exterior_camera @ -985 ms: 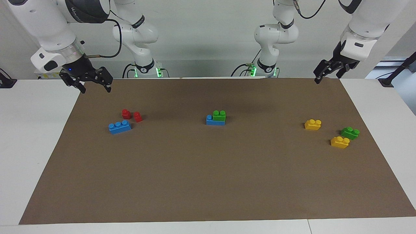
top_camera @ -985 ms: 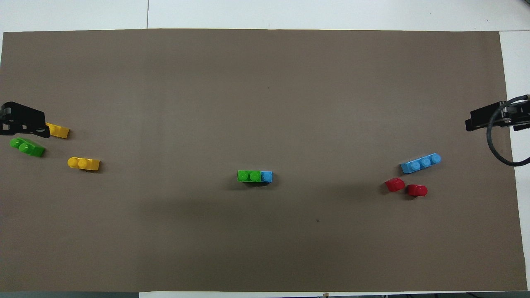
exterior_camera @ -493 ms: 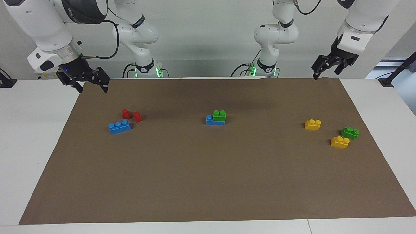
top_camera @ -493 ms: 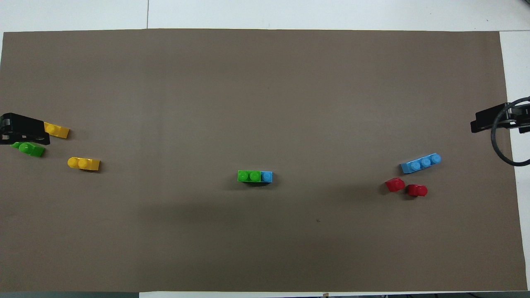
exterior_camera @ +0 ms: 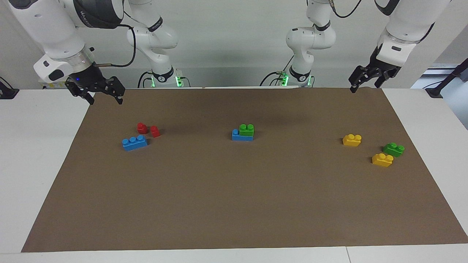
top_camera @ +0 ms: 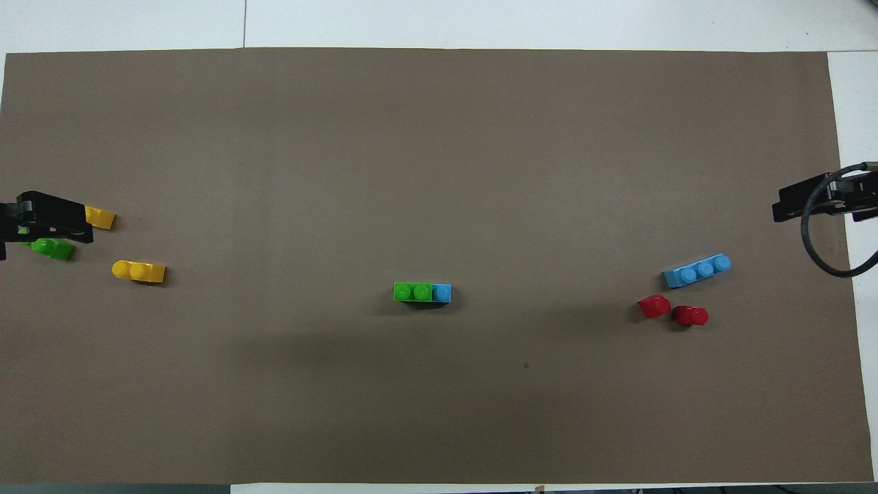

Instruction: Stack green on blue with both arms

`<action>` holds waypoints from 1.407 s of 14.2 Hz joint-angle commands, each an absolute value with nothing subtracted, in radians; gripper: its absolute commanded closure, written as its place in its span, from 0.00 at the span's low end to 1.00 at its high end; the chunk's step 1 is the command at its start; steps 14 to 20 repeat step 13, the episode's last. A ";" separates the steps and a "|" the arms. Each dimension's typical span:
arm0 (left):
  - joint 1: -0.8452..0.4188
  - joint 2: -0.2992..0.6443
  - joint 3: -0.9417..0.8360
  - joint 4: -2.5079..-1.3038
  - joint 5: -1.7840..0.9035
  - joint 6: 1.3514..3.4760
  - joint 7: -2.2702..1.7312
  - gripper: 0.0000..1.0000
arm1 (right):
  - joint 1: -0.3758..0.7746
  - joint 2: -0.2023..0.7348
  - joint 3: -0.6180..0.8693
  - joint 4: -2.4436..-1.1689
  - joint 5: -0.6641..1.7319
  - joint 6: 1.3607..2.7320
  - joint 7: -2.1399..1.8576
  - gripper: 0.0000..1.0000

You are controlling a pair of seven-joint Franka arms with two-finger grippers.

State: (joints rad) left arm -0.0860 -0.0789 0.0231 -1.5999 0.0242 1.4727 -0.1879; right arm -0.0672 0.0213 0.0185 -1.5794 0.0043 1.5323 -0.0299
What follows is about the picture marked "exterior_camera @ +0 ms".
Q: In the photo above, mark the red single-stud toy block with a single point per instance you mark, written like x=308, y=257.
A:
x=142, y=128
x=155, y=131

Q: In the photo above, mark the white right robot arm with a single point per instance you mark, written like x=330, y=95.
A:
x=55, y=33

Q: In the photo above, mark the black angled stand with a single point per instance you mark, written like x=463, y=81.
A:
x=435, y=91

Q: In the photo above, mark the blue three-stud toy block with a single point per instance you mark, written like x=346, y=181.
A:
x=241, y=138
x=134, y=143

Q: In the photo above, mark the green two-stud toy block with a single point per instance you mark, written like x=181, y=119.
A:
x=246, y=129
x=393, y=149

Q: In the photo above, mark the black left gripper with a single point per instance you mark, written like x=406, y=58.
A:
x=380, y=67

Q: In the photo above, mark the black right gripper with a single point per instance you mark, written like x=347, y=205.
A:
x=87, y=81

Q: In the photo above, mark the yellow two-stud toy block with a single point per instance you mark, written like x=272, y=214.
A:
x=382, y=160
x=352, y=140

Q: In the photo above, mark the brown paper table mat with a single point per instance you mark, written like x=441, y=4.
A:
x=219, y=201

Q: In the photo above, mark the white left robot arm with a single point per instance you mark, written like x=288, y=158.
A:
x=406, y=22

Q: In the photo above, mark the black table clamp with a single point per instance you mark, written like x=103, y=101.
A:
x=7, y=93

